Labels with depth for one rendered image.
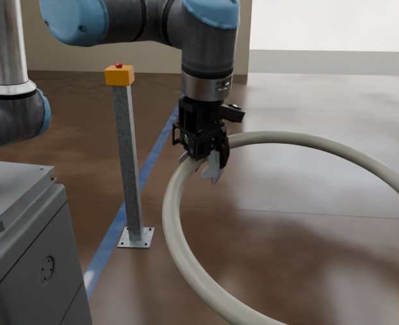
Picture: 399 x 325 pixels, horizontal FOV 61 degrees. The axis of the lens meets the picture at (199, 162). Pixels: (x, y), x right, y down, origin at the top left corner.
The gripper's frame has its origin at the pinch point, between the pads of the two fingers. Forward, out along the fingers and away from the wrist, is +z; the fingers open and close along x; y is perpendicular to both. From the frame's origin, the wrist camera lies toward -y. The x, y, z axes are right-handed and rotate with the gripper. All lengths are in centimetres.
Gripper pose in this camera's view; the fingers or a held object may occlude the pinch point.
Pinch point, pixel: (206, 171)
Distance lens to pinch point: 76.0
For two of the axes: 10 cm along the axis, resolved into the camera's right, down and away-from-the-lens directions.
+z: -0.5, 7.8, 6.2
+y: -7.2, 4.1, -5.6
